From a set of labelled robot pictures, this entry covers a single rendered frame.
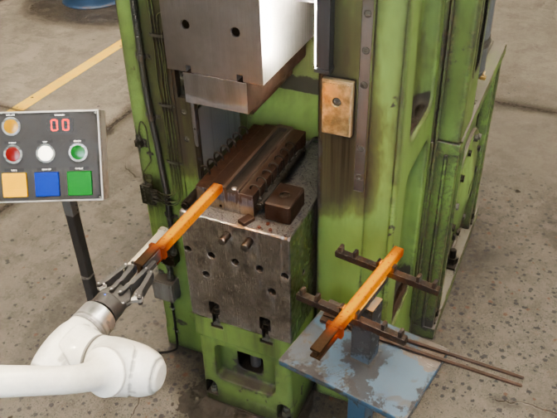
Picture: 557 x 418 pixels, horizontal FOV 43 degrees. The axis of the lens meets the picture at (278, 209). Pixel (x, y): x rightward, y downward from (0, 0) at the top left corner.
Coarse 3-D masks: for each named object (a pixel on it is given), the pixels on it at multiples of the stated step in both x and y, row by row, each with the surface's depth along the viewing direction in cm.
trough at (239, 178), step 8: (280, 128) 242; (272, 136) 238; (280, 136) 240; (264, 144) 234; (272, 144) 236; (264, 152) 232; (256, 160) 228; (248, 168) 224; (240, 176) 220; (232, 184) 217; (232, 192) 213
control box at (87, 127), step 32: (0, 128) 214; (32, 128) 214; (64, 128) 214; (96, 128) 214; (0, 160) 215; (32, 160) 215; (64, 160) 215; (96, 160) 215; (0, 192) 216; (32, 192) 216; (64, 192) 216; (96, 192) 216
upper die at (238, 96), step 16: (304, 48) 222; (288, 64) 213; (192, 80) 195; (208, 80) 193; (224, 80) 191; (240, 80) 190; (272, 80) 204; (192, 96) 199; (208, 96) 196; (224, 96) 194; (240, 96) 192; (256, 96) 196; (240, 112) 195
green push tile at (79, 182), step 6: (72, 174) 215; (78, 174) 215; (84, 174) 215; (90, 174) 215; (72, 180) 215; (78, 180) 215; (84, 180) 215; (90, 180) 215; (72, 186) 215; (78, 186) 215; (84, 186) 215; (90, 186) 215; (72, 192) 215; (78, 192) 215; (84, 192) 215; (90, 192) 215
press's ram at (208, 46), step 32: (160, 0) 185; (192, 0) 181; (224, 0) 177; (256, 0) 173; (288, 0) 189; (192, 32) 186; (224, 32) 182; (256, 32) 178; (288, 32) 194; (192, 64) 192; (224, 64) 188; (256, 64) 184
